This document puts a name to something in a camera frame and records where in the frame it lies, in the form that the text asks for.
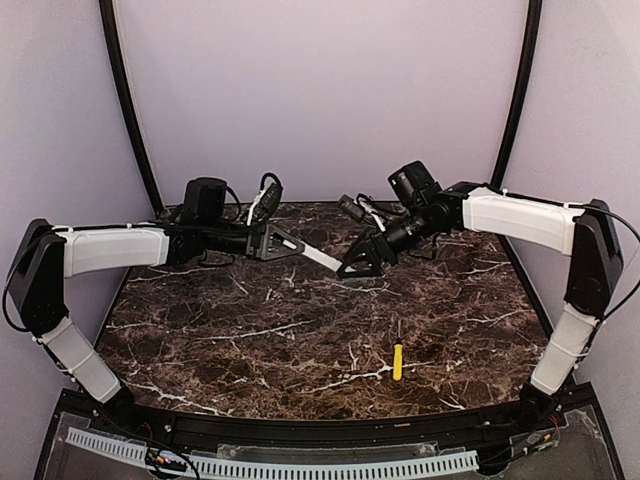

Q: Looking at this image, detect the white remote control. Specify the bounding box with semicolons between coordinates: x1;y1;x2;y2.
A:
299;242;342;272

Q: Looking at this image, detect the yellow handled screwdriver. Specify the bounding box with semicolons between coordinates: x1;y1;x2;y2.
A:
392;322;404;381

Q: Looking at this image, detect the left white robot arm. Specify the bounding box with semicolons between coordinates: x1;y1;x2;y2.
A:
2;219;305;405

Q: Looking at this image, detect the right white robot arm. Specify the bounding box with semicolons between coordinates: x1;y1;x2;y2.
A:
337;181;624;429

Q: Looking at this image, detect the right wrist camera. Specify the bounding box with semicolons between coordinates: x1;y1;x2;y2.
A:
388;160;442;210

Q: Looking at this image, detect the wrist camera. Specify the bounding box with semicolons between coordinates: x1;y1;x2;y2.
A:
182;177;228;224
388;160;442;210

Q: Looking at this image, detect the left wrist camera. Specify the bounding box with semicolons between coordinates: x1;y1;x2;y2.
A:
182;177;228;224

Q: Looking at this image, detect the black front rail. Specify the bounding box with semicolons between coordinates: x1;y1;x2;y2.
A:
59;389;596;451

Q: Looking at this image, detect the white slotted cable duct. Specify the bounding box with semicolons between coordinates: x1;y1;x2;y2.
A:
65;427;480;479

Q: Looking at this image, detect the right black frame post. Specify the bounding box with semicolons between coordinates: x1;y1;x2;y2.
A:
490;0;543;188

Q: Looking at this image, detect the black frame post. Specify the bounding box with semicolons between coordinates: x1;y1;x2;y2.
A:
98;0;164;215
490;0;543;188

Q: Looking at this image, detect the left black frame post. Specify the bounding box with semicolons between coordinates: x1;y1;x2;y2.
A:
98;0;164;215

